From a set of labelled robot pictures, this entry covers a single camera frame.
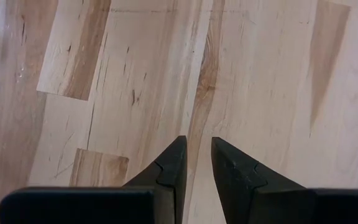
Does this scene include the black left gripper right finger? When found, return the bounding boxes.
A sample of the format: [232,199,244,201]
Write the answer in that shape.
[211,137,306,224]

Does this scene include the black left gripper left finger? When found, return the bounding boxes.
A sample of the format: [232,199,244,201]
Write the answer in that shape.
[123,135,188,224]

